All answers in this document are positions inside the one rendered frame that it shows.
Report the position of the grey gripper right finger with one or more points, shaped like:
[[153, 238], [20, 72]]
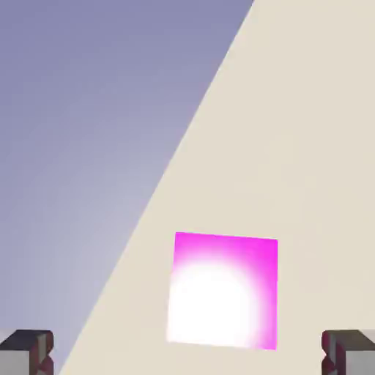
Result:
[[348, 354]]

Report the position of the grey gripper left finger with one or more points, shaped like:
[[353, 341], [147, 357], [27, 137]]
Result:
[[26, 354]]

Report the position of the small magenta cube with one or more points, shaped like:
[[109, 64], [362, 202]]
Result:
[[234, 263]]

